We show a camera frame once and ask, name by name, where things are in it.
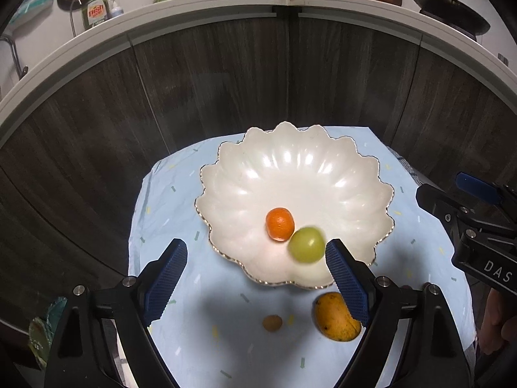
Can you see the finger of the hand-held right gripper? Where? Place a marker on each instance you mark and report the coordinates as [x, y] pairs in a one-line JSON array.
[[478, 188], [440, 210]]

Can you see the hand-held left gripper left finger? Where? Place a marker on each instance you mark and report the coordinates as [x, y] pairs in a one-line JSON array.
[[167, 283]]

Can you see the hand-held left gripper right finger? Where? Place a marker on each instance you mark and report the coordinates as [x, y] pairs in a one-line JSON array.
[[347, 283]]

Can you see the yellow mango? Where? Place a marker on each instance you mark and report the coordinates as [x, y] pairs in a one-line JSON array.
[[335, 319]]

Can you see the green apple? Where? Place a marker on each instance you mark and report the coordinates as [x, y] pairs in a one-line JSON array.
[[307, 246]]

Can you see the brown longan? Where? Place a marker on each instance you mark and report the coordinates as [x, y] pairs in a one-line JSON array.
[[272, 323]]

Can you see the orange tangerine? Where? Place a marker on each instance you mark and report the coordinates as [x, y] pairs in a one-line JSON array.
[[280, 223]]

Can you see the white scalloped bowl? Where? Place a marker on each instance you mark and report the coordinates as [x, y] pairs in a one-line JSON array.
[[282, 178]]

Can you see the person's right hand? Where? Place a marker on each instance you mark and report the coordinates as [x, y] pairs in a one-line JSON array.
[[499, 319]]

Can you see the light blue patterned cloth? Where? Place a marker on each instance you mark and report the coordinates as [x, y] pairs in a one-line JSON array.
[[181, 210]]

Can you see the black wok lid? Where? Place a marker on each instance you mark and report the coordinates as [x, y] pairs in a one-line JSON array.
[[448, 8]]

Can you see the metal faucet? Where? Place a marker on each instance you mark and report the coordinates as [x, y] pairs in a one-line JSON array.
[[16, 58]]

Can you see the white kitchen countertop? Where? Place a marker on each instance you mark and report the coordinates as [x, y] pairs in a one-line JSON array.
[[181, 10]]

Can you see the white pump bottle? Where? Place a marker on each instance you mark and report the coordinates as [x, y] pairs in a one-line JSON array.
[[115, 10]]

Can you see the green dish soap bottle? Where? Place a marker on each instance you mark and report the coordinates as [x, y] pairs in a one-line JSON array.
[[95, 12]]

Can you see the wall power outlet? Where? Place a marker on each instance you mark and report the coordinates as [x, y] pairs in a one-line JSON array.
[[503, 59]]

